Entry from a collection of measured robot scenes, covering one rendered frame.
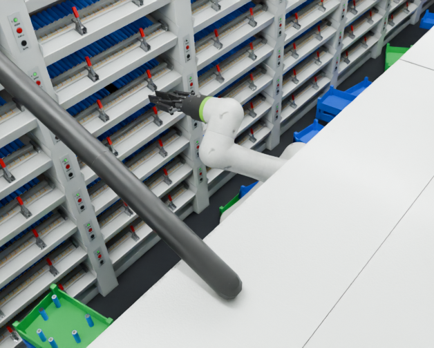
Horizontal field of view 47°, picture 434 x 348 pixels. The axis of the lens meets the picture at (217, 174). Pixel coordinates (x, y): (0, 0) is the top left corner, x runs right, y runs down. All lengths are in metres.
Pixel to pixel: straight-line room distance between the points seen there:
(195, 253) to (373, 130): 0.29
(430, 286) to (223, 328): 0.19
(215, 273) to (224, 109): 1.19
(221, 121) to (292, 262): 1.15
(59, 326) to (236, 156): 0.91
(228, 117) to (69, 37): 0.62
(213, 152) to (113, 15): 0.66
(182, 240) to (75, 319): 1.56
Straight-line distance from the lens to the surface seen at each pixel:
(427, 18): 4.94
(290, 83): 3.17
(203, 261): 0.44
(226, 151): 1.60
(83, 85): 1.91
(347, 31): 3.74
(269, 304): 0.45
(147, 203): 0.45
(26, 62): 1.72
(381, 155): 0.60
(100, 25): 1.87
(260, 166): 1.68
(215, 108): 1.61
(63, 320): 1.99
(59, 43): 1.80
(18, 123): 1.80
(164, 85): 2.18
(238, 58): 2.66
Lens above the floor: 2.11
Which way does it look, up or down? 44 degrees down
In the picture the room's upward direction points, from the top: 4 degrees counter-clockwise
